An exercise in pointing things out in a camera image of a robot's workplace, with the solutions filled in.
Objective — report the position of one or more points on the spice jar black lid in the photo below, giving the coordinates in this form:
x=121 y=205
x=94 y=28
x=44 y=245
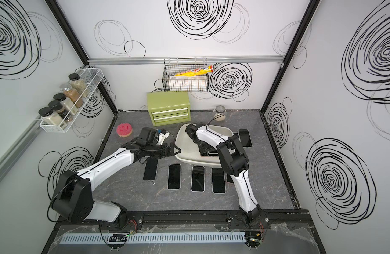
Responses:
x=50 y=116
x=78 y=84

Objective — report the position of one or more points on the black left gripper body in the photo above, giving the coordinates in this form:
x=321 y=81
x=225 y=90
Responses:
x=158 y=151

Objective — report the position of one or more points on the spice jar white contents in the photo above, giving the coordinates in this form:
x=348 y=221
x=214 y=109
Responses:
x=66 y=102

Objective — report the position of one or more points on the pink smiley sponge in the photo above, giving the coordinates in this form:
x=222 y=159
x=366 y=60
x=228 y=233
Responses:
x=124 y=129

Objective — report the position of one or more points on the spice jar brown contents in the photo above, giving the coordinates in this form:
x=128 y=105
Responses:
x=72 y=94

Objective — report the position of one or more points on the grey slotted cable duct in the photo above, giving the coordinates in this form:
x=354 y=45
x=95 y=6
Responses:
x=153 y=238

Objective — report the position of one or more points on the green metal drawer toolbox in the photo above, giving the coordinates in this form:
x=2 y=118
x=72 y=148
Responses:
x=166 y=108

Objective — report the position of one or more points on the black phone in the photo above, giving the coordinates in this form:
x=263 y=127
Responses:
x=198 y=179
x=207 y=151

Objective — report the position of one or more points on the clear wall spice shelf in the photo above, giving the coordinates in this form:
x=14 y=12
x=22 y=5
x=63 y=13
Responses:
x=83 y=122

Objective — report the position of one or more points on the spice jar black lid front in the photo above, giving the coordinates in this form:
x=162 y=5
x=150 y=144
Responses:
x=50 y=116

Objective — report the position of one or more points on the white plastic storage box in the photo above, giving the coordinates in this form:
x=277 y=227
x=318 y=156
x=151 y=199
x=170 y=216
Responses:
x=190 y=153

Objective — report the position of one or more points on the white box in basket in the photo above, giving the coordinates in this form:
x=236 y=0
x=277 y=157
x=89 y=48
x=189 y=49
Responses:
x=187 y=78

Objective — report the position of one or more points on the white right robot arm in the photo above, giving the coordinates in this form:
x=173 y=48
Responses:
x=234 y=162

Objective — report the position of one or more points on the spice jar black lid rear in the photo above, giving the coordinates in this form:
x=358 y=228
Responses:
x=78 y=84

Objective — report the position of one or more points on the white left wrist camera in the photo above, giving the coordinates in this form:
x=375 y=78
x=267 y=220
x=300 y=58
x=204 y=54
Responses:
x=162 y=136

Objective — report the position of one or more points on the glass jar with powder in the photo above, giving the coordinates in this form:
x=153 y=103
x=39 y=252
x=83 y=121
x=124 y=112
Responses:
x=219 y=113

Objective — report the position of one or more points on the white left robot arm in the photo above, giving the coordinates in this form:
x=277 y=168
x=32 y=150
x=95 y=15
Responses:
x=73 y=198

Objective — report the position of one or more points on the spice jar dark contents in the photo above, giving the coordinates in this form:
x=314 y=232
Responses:
x=56 y=106

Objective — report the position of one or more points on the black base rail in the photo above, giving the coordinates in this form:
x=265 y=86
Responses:
x=232 y=219

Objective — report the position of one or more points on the black wire wall basket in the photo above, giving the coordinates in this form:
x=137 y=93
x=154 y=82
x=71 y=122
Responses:
x=173 y=83

